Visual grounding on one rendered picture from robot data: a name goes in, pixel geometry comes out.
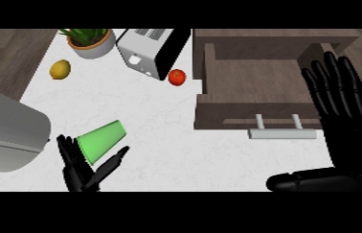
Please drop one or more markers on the yellow lemon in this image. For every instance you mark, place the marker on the yellow lemon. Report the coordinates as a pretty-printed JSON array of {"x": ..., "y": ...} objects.
[{"x": 59, "y": 69}]

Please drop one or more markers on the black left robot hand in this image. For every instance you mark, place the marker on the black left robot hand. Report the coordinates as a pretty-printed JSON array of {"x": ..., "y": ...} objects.
[{"x": 80, "y": 174}]

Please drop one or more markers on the silver toaster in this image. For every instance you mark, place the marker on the silver toaster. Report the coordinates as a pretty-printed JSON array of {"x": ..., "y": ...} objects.
[{"x": 152, "y": 51}]

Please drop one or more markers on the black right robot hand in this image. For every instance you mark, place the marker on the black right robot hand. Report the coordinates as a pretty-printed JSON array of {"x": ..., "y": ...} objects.
[{"x": 341, "y": 137}]

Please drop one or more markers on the green cup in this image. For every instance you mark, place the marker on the green cup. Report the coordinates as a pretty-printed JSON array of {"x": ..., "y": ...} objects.
[{"x": 100, "y": 141}]

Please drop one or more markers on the red tomato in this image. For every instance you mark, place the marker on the red tomato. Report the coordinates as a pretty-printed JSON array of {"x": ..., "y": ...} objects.
[{"x": 177, "y": 77}]

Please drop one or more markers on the wooden drawer front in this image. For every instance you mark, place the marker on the wooden drawer front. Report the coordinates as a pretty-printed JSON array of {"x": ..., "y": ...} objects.
[{"x": 255, "y": 112}]

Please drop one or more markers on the wooden cabinet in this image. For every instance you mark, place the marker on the wooden cabinet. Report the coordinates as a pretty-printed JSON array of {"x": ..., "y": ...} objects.
[{"x": 278, "y": 40}]

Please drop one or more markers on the open wooden drawer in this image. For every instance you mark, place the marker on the open wooden drawer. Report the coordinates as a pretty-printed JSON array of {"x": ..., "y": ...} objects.
[{"x": 255, "y": 75}]

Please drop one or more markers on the potted green plant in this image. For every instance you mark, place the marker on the potted green plant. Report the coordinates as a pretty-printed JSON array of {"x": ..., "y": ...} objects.
[{"x": 90, "y": 41}]

